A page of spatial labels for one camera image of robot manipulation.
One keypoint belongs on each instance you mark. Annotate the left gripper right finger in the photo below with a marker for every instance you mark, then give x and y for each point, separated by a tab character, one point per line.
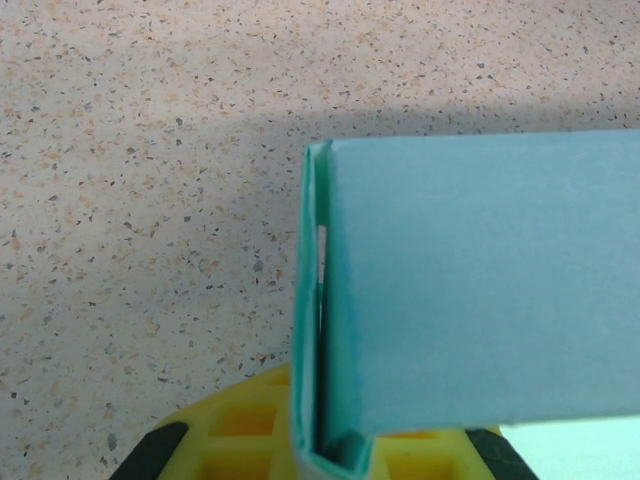
450	455

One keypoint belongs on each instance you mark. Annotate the light blue paper box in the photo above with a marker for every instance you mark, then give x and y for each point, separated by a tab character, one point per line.
475	280

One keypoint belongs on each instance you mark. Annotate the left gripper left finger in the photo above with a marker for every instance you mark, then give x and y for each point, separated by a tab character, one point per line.
240	425

